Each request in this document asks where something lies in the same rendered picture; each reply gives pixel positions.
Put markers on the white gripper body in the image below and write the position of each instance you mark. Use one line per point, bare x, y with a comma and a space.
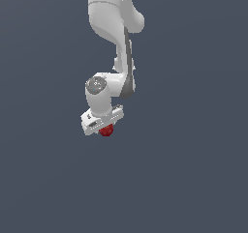
100, 120

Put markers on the small red object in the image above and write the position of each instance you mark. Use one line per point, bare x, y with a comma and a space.
106, 131

